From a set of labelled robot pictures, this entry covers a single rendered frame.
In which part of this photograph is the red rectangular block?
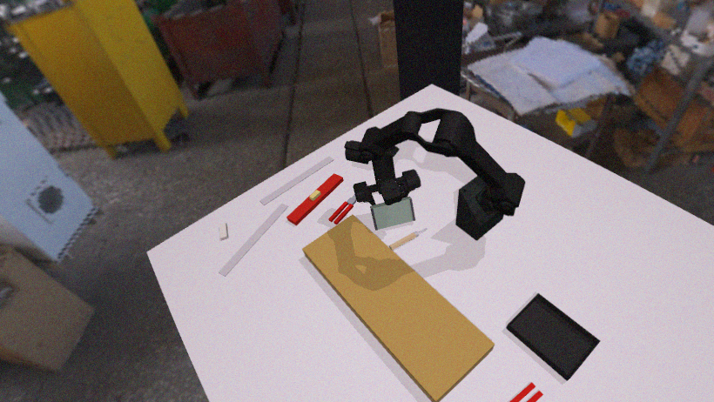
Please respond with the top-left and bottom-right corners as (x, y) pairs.
(286, 174), (344, 225)

